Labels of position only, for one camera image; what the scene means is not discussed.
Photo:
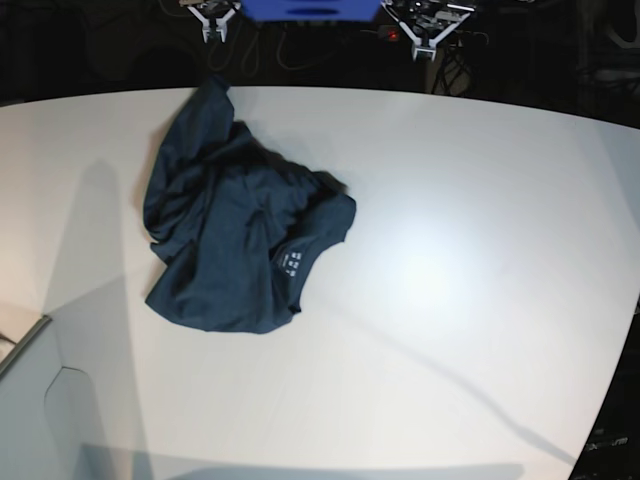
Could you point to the black power strip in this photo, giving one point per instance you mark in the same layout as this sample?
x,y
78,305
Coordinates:
x,y
392,33

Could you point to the dark blue t-shirt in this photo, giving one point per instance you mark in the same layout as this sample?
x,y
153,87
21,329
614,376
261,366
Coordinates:
x,y
237,226

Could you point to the blue plastic box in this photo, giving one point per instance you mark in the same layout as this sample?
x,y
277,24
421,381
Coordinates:
x,y
311,10

